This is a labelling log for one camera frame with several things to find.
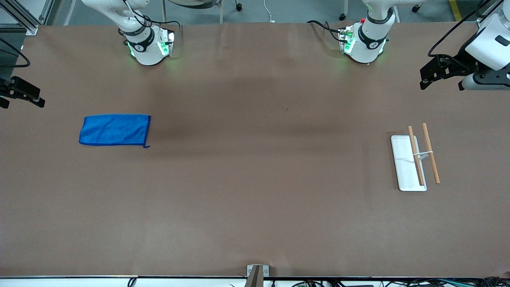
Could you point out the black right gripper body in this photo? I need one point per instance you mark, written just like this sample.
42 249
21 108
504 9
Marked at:
12 88

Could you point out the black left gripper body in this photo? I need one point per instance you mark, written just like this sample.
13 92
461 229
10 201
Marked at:
458 65

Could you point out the blue microfibre towel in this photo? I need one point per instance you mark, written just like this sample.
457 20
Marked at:
114 130

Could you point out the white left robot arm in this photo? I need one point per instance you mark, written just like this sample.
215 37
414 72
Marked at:
366 46

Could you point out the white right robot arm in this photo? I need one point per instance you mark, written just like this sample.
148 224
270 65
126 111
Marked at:
147 50

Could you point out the white towel rack wooden bars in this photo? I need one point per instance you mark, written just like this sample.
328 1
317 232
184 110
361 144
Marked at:
405 167

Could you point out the grey chair base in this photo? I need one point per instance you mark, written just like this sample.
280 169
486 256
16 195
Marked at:
195 3

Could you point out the aluminium frame post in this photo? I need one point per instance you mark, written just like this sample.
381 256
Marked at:
28 20

